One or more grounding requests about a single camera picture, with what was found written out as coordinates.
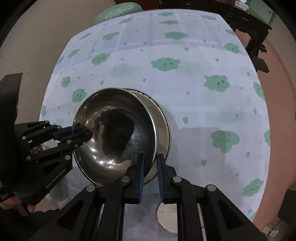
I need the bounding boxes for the tissue box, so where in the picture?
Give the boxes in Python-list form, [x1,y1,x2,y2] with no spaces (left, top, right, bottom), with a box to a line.
[235,0,249,11]

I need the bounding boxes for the green cloud patterned tablecloth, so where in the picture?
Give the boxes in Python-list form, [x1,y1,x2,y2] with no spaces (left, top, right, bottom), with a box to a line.
[40,9,270,220]

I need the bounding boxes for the person's left hand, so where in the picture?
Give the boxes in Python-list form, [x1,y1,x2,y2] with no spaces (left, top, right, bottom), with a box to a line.
[0,196,36,213]

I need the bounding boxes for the dark wooden bench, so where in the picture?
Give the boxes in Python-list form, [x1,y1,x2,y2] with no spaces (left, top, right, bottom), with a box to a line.
[251,44,269,73]

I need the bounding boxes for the dark wooden table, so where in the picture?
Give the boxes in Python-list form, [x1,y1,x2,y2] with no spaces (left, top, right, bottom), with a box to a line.
[158,0,272,57]

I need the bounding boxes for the large white enamel bowl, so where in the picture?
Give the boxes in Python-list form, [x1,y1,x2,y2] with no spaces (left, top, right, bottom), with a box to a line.
[128,89,172,185]

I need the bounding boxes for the green plastic stool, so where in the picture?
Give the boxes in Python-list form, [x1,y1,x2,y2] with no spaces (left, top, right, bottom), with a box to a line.
[93,2,143,26]

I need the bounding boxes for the small white enamel bowl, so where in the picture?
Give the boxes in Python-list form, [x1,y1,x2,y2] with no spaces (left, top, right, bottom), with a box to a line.
[156,203,178,235]

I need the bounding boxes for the small steel bowl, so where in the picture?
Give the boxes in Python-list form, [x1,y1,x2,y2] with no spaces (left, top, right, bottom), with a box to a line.
[73,88,158,186]

